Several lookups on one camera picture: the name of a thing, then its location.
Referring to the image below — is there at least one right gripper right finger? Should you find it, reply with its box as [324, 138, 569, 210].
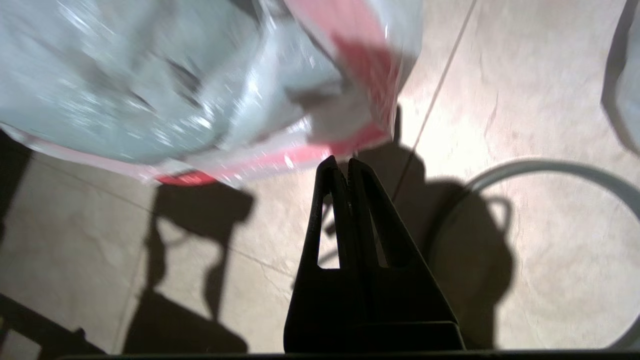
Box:
[347, 158, 466, 352]

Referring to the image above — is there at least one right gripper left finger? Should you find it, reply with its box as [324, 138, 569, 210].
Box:
[283, 155, 370, 353]

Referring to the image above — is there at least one grey bin ring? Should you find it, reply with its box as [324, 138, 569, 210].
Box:
[427, 158, 640, 351]

